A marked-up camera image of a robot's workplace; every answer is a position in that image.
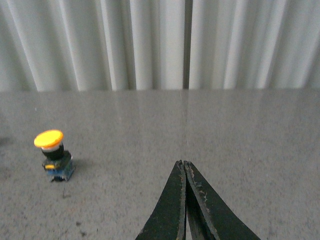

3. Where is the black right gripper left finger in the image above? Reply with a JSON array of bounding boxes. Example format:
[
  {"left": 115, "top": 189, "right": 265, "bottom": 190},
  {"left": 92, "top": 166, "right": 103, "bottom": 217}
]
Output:
[{"left": 136, "top": 160, "right": 187, "bottom": 240}]

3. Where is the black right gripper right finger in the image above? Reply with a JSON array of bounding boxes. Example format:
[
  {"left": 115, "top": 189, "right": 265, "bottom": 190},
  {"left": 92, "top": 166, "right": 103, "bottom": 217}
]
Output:
[{"left": 184, "top": 161, "right": 259, "bottom": 240}]

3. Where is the white pleated curtain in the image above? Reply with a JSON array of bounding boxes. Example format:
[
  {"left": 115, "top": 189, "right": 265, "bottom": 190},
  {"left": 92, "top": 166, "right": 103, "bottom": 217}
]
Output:
[{"left": 0, "top": 0, "right": 320, "bottom": 92}]

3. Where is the yellow mushroom push button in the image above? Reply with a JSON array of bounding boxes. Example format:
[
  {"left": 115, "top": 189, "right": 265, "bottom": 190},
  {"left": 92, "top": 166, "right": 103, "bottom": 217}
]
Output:
[{"left": 33, "top": 129, "right": 75, "bottom": 182}]

